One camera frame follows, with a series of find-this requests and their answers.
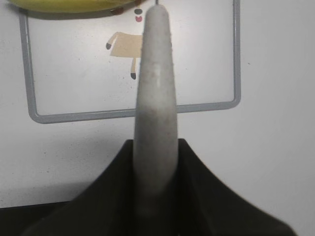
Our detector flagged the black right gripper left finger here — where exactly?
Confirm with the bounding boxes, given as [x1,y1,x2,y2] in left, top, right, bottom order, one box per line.
[22,140,156,236]

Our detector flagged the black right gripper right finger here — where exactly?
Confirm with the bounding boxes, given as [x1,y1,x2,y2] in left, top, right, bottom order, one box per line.
[157,139,296,236]

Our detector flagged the yellow plastic banana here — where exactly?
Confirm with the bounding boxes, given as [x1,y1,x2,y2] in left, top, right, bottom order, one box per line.
[8,0,143,13]

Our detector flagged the white grey-rimmed cutting board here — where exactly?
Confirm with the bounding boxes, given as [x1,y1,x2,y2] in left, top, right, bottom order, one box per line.
[19,0,241,123]

